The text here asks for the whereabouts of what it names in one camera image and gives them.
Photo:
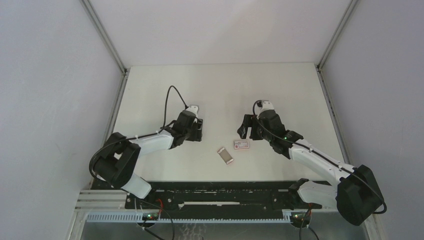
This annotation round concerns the red staple box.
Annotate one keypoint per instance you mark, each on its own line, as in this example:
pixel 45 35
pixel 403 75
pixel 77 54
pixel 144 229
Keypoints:
pixel 241 144

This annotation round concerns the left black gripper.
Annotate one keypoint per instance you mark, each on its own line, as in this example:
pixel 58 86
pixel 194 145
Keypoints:
pixel 197 135

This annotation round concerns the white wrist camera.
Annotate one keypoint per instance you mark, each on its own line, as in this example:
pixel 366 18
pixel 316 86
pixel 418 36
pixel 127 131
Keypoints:
pixel 194 109
pixel 265 105

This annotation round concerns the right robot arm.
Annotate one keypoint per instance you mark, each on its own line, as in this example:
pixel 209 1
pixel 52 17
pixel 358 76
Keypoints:
pixel 352 191

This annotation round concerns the left aluminium frame post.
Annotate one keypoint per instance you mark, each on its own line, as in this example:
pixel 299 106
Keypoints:
pixel 96 21

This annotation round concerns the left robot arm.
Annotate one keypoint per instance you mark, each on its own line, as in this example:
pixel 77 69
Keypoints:
pixel 115 162

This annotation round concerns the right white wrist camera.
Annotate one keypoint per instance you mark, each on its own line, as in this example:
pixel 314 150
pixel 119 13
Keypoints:
pixel 265 105

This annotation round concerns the right aluminium frame post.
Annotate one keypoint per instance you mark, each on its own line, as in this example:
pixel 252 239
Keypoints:
pixel 320 70

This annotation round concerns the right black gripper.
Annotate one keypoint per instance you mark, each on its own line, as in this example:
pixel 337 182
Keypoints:
pixel 249 121

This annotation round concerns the cardboard staple box tray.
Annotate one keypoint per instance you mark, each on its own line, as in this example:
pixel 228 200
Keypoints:
pixel 225 155

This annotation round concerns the aluminium frame post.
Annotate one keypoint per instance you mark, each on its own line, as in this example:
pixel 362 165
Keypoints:
pixel 96 21
pixel 320 70

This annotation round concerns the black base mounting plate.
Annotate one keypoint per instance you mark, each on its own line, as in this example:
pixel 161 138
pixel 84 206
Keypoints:
pixel 219 200

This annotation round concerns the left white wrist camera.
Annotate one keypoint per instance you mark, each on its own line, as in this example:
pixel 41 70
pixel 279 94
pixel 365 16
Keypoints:
pixel 194 109

